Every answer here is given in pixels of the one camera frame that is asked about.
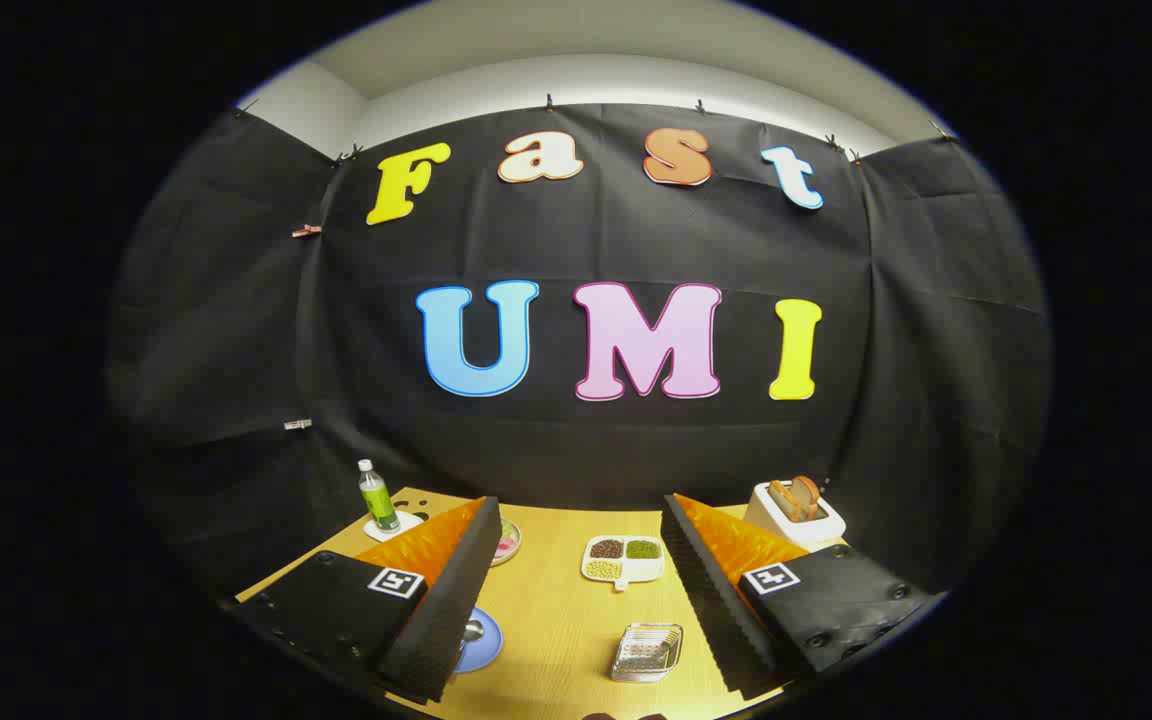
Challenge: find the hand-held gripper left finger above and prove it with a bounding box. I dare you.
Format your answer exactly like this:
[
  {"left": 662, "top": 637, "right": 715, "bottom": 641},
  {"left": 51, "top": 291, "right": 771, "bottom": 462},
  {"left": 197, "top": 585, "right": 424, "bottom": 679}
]
[{"left": 236, "top": 495, "right": 504, "bottom": 704}]

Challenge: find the white divided bean dish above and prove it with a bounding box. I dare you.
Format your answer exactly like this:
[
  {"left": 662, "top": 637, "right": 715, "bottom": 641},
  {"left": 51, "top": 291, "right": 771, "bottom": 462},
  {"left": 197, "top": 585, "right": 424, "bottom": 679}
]
[{"left": 581, "top": 534, "right": 666, "bottom": 592}]

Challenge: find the metal wire basket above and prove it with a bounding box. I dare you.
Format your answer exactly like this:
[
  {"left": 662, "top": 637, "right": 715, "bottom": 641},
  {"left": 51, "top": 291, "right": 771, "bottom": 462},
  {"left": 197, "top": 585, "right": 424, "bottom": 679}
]
[{"left": 610, "top": 623, "right": 684, "bottom": 683}]

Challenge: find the white square coaster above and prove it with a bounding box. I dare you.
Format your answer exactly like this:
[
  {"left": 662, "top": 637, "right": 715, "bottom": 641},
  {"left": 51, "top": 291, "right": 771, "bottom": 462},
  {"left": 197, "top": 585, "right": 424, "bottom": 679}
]
[{"left": 364, "top": 510, "right": 424, "bottom": 543}]

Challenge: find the green drink bottle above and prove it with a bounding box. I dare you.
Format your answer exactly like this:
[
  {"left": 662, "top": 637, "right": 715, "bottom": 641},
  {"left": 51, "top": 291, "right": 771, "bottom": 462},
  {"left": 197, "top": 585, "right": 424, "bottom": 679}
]
[{"left": 357, "top": 459, "right": 401, "bottom": 533}]

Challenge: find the white toaster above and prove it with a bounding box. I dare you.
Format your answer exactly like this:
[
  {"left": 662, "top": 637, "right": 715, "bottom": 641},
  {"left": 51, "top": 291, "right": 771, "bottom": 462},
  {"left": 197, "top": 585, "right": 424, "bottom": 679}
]
[{"left": 744, "top": 476, "right": 847, "bottom": 553}]

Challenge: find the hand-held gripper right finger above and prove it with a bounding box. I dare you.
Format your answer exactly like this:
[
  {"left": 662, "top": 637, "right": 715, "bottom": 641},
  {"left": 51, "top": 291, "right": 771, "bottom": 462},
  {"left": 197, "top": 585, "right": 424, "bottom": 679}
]
[{"left": 661, "top": 492, "right": 942, "bottom": 701}]

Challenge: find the black backdrop cloth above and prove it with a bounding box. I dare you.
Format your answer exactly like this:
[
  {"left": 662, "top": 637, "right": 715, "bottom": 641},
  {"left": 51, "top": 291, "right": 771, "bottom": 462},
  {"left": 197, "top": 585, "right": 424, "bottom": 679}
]
[{"left": 106, "top": 100, "right": 1052, "bottom": 601}]

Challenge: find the blue plate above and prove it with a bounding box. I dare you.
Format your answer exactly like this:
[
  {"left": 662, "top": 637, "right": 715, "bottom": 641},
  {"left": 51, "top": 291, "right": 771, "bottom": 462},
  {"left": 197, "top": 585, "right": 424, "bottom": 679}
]
[{"left": 454, "top": 607, "right": 504, "bottom": 674}]

